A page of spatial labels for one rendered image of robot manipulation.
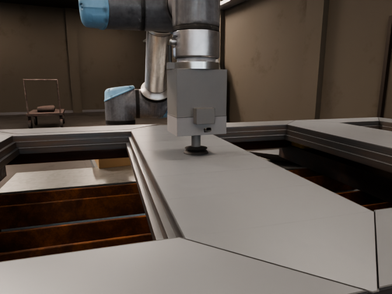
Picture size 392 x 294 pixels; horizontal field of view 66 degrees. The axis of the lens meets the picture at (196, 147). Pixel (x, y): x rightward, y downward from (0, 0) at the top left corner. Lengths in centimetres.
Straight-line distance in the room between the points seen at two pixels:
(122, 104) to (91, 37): 1044
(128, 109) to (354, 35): 348
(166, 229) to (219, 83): 28
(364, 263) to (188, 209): 15
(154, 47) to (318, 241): 88
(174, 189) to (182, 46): 23
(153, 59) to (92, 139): 41
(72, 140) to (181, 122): 37
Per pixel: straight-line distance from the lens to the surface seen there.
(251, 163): 46
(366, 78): 413
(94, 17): 58
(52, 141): 78
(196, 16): 48
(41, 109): 756
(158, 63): 108
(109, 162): 112
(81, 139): 78
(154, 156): 50
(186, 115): 47
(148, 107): 119
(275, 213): 29
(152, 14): 58
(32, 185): 102
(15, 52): 1152
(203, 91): 48
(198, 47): 47
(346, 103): 428
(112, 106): 120
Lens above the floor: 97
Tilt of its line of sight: 12 degrees down
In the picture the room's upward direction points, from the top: straight up
